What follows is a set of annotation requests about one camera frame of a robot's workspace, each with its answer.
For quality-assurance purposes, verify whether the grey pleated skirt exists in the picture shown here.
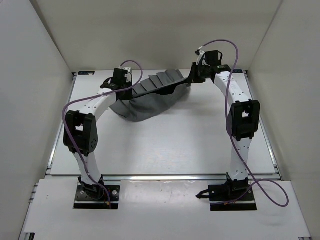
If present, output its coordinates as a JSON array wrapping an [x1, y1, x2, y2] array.
[[110, 69, 191, 123]]

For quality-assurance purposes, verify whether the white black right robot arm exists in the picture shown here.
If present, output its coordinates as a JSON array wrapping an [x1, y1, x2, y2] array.
[[189, 49, 261, 200]]

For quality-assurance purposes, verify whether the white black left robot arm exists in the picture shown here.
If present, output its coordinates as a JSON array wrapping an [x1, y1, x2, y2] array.
[[62, 66, 133, 206]]

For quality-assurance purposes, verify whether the left blue table label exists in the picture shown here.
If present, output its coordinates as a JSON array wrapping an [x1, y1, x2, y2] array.
[[78, 71, 95, 76]]

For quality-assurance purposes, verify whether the blue table label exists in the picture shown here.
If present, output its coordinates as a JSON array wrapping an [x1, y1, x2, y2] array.
[[78, 71, 95, 76], [232, 69, 244, 74]]

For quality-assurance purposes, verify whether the right blue table label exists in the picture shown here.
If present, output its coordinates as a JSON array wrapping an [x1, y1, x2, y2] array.
[[232, 69, 244, 74]]

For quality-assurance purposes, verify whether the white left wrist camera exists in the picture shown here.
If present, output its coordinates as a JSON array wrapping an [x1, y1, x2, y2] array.
[[120, 66, 133, 83]]

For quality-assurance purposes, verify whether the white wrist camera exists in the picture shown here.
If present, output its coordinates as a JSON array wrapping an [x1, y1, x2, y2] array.
[[120, 66, 133, 83], [195, 46, 207, 66]]

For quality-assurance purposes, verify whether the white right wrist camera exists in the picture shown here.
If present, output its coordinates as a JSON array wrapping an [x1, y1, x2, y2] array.
[[195, 46, 207, 66]]

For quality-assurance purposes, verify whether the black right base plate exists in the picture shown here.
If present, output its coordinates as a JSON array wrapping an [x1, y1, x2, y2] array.
[[196, 178, 258, 212]]

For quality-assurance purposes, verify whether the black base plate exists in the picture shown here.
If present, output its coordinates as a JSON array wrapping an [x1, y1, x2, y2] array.
[[196, 178, 258, 212], [73, 183, 121, 210]]

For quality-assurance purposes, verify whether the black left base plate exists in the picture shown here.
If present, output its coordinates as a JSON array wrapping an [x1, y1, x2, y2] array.
[[73, 183, 121, 210]]

